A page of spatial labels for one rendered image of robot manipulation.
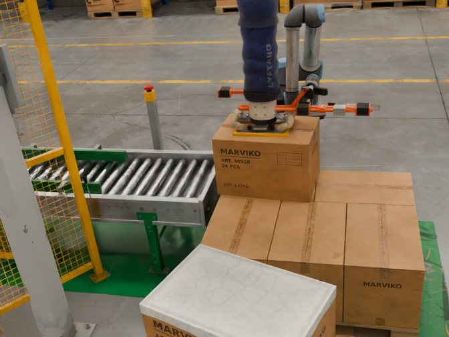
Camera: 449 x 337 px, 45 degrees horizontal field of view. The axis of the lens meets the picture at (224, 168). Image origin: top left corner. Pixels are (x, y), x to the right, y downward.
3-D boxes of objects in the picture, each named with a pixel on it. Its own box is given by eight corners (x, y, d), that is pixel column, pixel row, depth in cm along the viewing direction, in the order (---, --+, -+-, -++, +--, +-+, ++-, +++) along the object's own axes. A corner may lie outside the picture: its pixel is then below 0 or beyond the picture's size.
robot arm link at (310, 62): (298, 68, 416) (301, -2, 349) (321, 68, 414) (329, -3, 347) (298, 85, 409) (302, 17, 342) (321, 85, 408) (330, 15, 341)
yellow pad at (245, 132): (232, 136, 335) (232, 128, 333) (236, 129, 344) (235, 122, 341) (287, 138, 327) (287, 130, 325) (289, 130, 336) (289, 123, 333)
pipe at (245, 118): (232, 129, 335) (232, 121, 333) (241, 113, 356) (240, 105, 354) (287, 130, 327) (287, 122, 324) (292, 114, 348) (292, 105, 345)
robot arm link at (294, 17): (284, 6, 344) (283, 107, 374) (304, 5, 343) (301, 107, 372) (284, 3, 355) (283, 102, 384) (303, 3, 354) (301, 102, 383)
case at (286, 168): (217, 194, 353) (211, 138, 334) (234, 164, 386) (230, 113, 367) (309, 202, 335) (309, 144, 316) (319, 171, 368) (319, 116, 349)
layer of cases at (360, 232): (202, 309, 318) (195, 255, 299) (236, 214, 403) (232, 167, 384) (418, 329, 291) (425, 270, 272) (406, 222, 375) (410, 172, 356)
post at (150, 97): (162, 206, 449) (143, 93, 401) (165, 202, 454) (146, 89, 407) (170, 207, 447) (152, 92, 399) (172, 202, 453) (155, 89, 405)
